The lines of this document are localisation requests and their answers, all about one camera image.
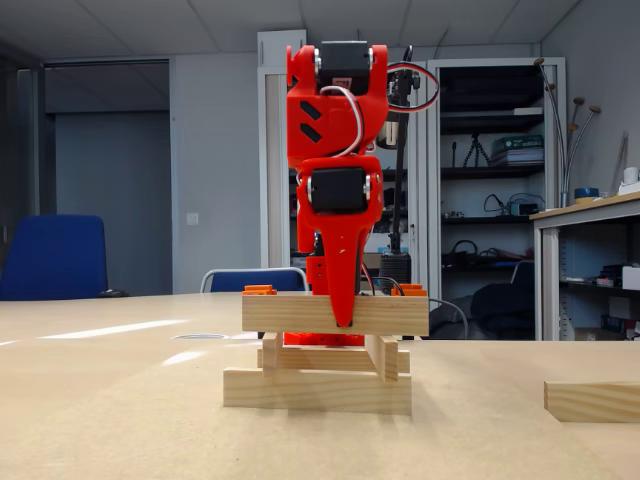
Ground white gripper servo wire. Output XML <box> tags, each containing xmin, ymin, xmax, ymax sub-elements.
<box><xmin>319</xmin><ymin>85</ymin><xmax>365</xmax><ymax>157</ymax></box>

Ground black jacket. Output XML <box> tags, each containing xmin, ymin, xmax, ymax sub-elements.
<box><xmin>428</xmin><ymin>294</ymin><xmax>474</xmax><ymax>341</ymax></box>

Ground long grey-black power cable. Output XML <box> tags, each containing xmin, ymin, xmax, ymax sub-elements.
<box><xmin>428</xmin><ymin>298</ymin><xmax>470</xmax><ymax>341</ymax></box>

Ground blue chair grey frame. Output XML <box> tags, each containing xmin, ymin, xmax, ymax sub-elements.
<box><xmin>199</xmin><ymin>267</ymin><xmax>309</xmax><ymax>294</ymax></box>

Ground dark blue chair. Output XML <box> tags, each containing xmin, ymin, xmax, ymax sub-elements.
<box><xmin>469</xmin><ymin>259</ymin><xmax>536</xmax><ymax>340</ymax></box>

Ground brown MDF base board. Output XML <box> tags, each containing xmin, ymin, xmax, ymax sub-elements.
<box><xmin>0</xmin><ymin>342</ymin><xmax>640</xmax><ymax>480</ymax></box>

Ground black mini tripod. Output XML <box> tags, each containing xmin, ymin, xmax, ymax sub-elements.
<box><xmin>462</xmin><ymin>130</ymin><xmax>492</xmax><ymax>169</ymax></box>

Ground forearm servo wire loop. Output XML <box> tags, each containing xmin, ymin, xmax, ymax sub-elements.
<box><xmin>387</xmin><ymin>62</ymin><xmax>440</xmax><ymax>114</ymax></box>

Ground stack of books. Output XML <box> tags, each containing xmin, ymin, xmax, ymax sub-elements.
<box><xmin>489</xmin><ymin>134</ymin><xmax>545</xmax><ymax>167</ymax></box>

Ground grey side desk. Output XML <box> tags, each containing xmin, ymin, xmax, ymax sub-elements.
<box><xmin>529</xmin><ymin>192</ymin><xmax>640</xmax><ymax>341</ymax></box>

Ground short black plug cable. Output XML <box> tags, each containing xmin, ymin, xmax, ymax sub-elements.
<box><xmin>360</xmin><ymin>276</ymin><xmax>401</xmax><ymax>297</ymax></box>

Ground coat stand wooden knobs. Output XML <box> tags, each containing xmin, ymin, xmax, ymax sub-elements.
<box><xmin>532</xmin><ymin>57</ymin><xmax>602</xmax><ymax>209</ymax></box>

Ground white box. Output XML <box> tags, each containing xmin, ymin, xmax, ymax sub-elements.
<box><xmin>257</xmin><ymin>29</ymin><xmax>307</xmax><ymax>67</ymax></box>

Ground grey open shelf cabinet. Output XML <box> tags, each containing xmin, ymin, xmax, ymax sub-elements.
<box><xmin>427</xmin><ymin>57</ymin><xmax>567</xmax><ymax>341</ymax></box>
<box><xmin>257</xmin><ymin>62</ymin><xmax>429</xmax><ymax>296</ymax></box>

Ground blue office chair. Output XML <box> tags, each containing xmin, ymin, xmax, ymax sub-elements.
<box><xmin>0</xmin><ymin>214</ymin><xmax>109</xmax><ymax>302</ymax></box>

